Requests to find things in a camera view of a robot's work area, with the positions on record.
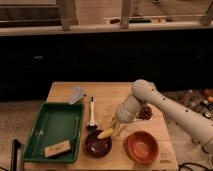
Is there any wooden table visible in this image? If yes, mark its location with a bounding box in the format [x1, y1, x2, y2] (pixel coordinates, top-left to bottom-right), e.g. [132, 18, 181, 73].
[23, 82, 178, 171]

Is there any wooden block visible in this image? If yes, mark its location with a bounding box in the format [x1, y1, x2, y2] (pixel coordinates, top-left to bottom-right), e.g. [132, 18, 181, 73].
[44, 140, 71, 158]

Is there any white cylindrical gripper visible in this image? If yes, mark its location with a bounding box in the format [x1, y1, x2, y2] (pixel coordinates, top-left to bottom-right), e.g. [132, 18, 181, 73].
[110, 94, 145, 137]

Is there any orange bowl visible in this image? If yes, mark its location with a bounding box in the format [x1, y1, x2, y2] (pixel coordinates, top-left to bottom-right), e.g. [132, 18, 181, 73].
[125, 131, 159, 165]

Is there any yellow banana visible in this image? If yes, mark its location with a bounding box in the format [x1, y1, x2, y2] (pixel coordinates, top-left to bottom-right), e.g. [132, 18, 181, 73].
[97, 128, 114, 139]

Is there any dark purple bowl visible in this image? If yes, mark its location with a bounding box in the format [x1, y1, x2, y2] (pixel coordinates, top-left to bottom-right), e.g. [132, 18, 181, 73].
[85, 130, 112, 158]

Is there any green plastic tray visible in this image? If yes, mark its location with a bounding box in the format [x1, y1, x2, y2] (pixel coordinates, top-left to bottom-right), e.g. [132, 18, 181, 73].
[23, 103, 84, 163]

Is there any clear plastic bag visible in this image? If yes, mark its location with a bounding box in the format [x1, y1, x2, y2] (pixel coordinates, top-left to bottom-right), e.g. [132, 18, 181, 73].
[68, 86, 84, 105]

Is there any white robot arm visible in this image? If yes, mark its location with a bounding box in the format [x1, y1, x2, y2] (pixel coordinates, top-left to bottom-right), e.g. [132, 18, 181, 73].
[115, 79, 213, 154]

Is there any black stand pole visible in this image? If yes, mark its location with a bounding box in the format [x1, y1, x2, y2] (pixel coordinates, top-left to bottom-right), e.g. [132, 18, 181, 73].
[10, 139, 22, 171]

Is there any brown pine cone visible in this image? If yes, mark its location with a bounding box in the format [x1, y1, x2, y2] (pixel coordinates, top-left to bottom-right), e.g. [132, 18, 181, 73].
[137, 105, 153, 120]

